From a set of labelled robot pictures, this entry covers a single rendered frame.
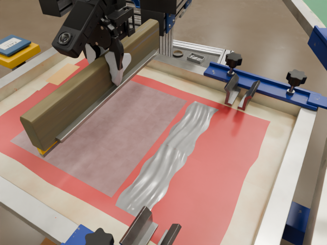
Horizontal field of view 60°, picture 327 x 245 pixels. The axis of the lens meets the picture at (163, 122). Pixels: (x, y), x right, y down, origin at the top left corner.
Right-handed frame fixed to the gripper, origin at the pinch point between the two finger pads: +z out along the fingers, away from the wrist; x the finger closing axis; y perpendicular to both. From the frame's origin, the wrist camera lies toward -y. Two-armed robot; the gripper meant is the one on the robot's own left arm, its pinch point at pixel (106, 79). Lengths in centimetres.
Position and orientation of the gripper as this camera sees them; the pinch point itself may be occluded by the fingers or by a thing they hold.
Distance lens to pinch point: 63.4
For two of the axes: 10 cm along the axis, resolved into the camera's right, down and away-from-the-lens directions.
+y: 5.0, -6.2, 6.1
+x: -8.7, -3.5, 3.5
